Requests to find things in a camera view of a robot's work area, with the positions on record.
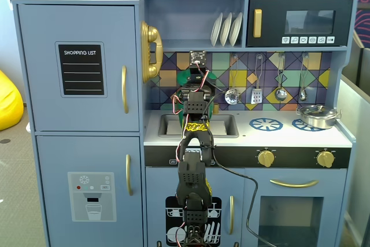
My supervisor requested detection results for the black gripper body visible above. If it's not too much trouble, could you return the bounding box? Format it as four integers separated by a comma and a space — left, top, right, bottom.
186, 66, 211, 86

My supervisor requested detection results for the black microwave door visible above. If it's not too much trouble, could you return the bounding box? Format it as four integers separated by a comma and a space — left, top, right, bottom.
246, 0, 354, 48

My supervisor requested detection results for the gold toy telephone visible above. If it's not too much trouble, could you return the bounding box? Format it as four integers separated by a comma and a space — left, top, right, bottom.
140, 20, 164, 84

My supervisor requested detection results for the black cable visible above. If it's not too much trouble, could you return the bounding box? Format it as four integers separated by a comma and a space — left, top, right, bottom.
202, 69, 280, 247

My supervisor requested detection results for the steel toy pot with lid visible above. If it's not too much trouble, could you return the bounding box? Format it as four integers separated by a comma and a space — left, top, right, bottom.
295, 104, 343, 130

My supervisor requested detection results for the small camera circuit board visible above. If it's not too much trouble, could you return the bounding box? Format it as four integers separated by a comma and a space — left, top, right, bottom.
189, 50, 207, 66

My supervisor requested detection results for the steel toy ladle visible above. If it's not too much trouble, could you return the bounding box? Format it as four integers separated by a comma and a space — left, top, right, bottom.
274, 53, 288, 102

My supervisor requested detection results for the yellow beanbag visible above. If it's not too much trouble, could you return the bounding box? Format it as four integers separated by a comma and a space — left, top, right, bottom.
0, 69, 25, 132

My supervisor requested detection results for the steel toy spatula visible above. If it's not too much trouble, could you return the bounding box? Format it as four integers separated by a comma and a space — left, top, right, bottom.
250, 53, 264, 105

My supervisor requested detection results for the blue wooden toy kitchen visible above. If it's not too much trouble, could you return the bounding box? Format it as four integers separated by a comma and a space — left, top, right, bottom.
11, 0, 359, 247

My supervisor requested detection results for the fridge door with shopping list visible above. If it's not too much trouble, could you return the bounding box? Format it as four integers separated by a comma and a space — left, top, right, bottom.
17, 4, 140, 132

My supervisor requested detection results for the fridge door with ice dispenser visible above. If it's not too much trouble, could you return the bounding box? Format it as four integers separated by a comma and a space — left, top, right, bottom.
36, 135, 143, 247

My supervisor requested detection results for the steel toy spoon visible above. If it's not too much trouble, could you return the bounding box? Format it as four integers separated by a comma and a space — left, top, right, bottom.
299, 53, 309, 102

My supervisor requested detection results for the white toy plate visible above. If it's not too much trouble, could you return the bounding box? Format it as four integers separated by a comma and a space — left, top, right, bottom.
210, 12, 224, 47
229, 12, 244, 47
219, 12, 233, 47

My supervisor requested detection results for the steel toy skimmer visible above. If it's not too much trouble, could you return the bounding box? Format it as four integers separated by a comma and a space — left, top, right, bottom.
224, 53, 242, 106

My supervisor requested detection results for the oven door with window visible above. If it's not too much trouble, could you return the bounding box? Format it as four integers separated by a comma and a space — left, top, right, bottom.
244, 168, 348, 247

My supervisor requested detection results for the gold stove knob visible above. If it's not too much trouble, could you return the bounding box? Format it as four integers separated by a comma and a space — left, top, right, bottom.
316, 150, 336, 169
257, 149, 276, 168

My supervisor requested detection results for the dishwasher door with dish print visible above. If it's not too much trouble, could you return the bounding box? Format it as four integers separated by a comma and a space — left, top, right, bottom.
145, 167, 245, 247

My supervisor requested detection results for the light blue desk divider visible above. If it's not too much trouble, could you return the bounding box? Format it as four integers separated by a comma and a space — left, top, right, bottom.
336, 47, 370, 247

